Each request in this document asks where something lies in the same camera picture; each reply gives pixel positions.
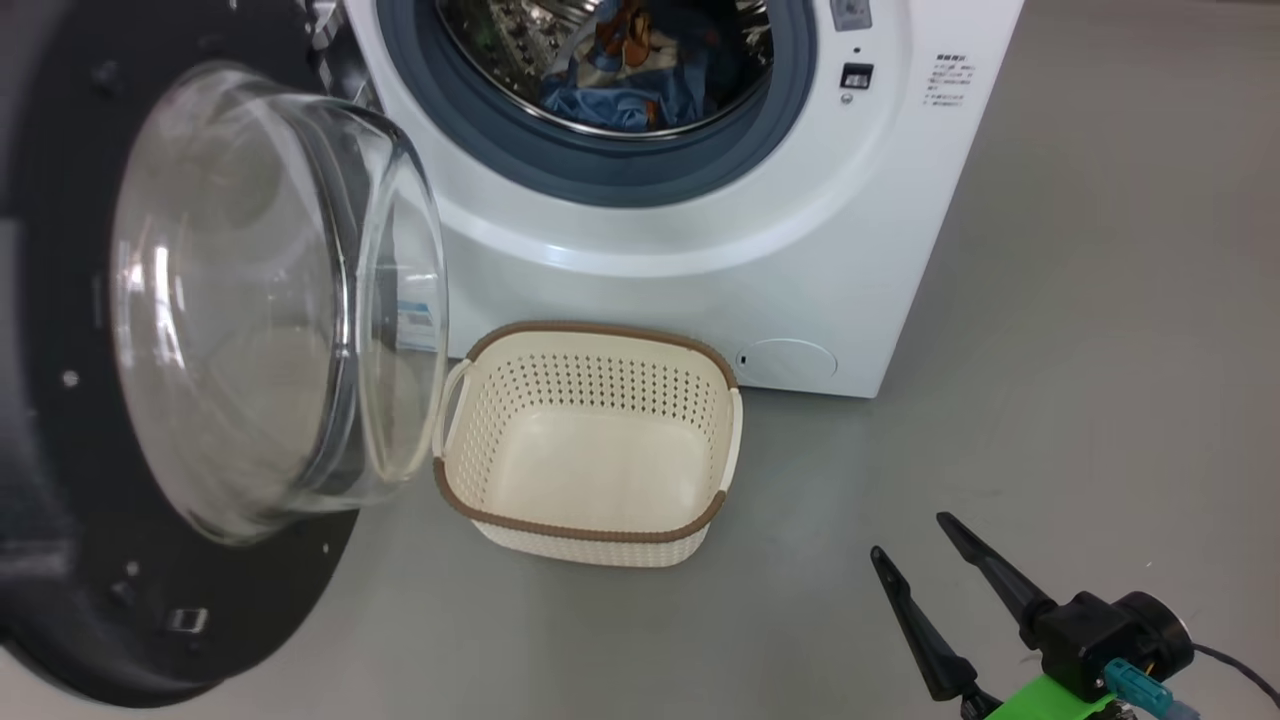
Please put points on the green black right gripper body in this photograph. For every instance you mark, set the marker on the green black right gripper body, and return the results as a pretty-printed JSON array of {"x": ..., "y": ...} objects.
[{"x": 1100, "y": 640}]

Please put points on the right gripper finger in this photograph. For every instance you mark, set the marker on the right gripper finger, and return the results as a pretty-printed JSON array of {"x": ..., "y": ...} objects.
[
  {"x": 995, "y": 575},
  {"x": 925, "y": 630}
]

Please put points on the round glass washer door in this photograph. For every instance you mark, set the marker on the round glass washer door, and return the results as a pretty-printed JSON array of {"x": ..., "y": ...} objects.
[{"x": 70, "y": 300}]

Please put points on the white front-load washing machine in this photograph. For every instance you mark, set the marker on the white front-load washing machine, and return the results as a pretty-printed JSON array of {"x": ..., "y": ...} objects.
[{"x": 700, "y": 280}]

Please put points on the steel washing machine drum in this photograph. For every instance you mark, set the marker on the steel washing machine drum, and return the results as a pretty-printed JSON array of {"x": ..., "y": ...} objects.
[{"x": 500, "y": 40}]

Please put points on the metal door hinge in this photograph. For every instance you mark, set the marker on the metal door hinge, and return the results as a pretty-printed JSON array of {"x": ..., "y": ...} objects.
[{"x": 340, "y": 50}]

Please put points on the round white filter cover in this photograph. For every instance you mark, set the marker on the round white filter cover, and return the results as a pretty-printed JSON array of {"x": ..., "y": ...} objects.
[{"x": 790, "y": 360}]

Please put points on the cream perforated laundry basket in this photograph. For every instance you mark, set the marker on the cream perforated laundry basket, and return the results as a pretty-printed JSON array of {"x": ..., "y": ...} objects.
[{"x": 600, "y": 470}]

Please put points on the grey rectangular plate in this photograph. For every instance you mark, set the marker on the grey rectangular plate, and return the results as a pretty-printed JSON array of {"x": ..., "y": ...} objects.
[{"x": 851, "y": 12}]

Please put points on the blue energy label sticker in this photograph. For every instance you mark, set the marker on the blue energy label sticker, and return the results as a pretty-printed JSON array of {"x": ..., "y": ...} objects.
[{"x": 418, "y": 322}]

